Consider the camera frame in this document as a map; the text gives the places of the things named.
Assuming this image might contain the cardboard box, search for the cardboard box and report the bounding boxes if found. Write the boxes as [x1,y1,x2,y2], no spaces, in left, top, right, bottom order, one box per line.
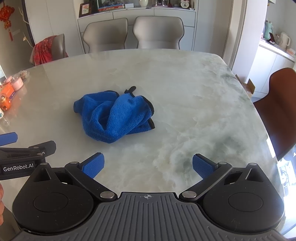
[235,74,256,98]

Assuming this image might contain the flower picture frame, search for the flower picture frame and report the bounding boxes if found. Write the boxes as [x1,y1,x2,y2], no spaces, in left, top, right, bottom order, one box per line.
[79,3,98,18]

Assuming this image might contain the clear plastic bag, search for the clear plastic bag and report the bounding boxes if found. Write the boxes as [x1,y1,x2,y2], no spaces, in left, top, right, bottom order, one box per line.
[13,70,30,82]

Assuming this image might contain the teal jug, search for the teal jug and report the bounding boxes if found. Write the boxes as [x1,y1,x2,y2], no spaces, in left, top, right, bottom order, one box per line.
[263,20,275,40]

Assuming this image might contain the grey dining chair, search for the grey dining chair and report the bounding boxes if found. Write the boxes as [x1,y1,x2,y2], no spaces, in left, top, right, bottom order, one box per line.
[83,18,128,54]
[133,16,185,50]

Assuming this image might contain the blue and grey towel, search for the blue and grey towel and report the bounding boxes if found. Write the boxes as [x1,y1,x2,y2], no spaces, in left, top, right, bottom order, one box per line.
[73,86,155,144]

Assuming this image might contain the pink tape roll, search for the pink tape roll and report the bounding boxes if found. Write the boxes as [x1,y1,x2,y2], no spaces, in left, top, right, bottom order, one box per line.
[11,77,24,91]

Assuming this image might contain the white branch decoration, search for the white branch decoration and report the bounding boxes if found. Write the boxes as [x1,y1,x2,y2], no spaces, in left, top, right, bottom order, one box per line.
[18,7,36,49]

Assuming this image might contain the red knot wall decoration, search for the red knot wall decoration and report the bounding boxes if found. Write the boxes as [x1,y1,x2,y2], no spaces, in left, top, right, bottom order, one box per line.
[0,6,15,42]

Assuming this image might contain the white kettle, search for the white kettle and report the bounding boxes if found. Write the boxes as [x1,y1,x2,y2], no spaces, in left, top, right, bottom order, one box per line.
[278,32,291,49]

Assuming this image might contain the orange and pink packets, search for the orange and pink packets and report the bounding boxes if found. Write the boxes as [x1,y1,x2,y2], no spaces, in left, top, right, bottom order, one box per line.
[0,83,15,111]

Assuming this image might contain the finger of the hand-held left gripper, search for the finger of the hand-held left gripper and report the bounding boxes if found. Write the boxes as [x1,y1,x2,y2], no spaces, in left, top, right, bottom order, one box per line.
[0,141,56,161]
[0,132,18,147]

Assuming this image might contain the white low cabinet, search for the white low cabinet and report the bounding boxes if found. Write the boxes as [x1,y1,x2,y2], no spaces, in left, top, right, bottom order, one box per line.
[251,39,296,100]

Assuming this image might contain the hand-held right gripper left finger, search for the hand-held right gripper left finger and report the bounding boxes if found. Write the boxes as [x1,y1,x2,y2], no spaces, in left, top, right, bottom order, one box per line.
[28,152,117,202]

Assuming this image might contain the grey chair with red cloth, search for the grey chair with red cloth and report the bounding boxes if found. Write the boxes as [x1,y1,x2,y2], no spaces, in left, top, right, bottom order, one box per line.
[54,34,67,60]

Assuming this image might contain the brown leather chair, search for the brown leather chair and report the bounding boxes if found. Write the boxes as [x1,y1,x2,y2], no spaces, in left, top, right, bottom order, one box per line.
[253,68,296,161]

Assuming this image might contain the person's left hand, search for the person's left hand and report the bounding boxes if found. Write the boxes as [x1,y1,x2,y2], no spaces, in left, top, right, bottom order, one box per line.
[0,183,5,223]

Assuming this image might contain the stack of books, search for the stack of books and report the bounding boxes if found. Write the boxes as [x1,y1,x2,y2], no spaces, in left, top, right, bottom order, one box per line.
[97,3,125,12]

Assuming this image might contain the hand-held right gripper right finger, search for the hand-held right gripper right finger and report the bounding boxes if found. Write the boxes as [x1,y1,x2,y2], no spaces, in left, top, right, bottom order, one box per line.
[179,153,270,202]

